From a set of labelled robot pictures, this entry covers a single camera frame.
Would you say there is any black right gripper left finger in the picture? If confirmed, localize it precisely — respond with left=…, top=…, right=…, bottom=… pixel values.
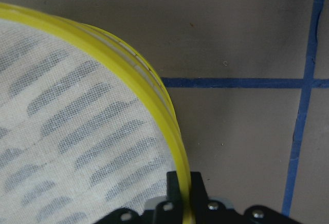
left=92, top=170, right=185, bottom=224

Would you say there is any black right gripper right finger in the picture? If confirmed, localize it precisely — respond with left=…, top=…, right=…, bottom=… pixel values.
left=189, top=171, right=304, bottom=224

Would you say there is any yellow steamer basket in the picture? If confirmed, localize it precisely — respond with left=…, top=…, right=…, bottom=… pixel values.
left=1, top=3, right=191, bottom=223

